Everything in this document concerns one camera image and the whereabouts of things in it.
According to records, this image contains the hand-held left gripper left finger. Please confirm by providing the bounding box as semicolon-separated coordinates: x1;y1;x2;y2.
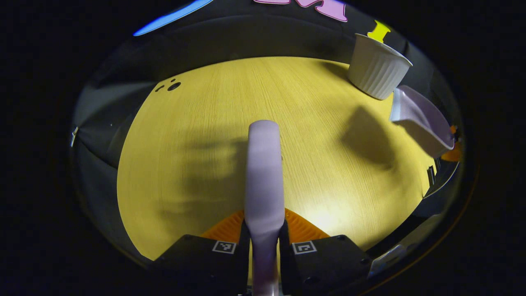
154;210;251;296

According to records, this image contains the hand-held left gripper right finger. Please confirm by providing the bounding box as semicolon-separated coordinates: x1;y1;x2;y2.
279;208;373;296

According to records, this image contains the light purple dustpan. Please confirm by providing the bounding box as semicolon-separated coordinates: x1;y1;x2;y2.
389;85;456;159

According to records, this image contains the white ribbed garbage bin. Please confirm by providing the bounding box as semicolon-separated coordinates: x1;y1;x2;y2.
348;33;413;101

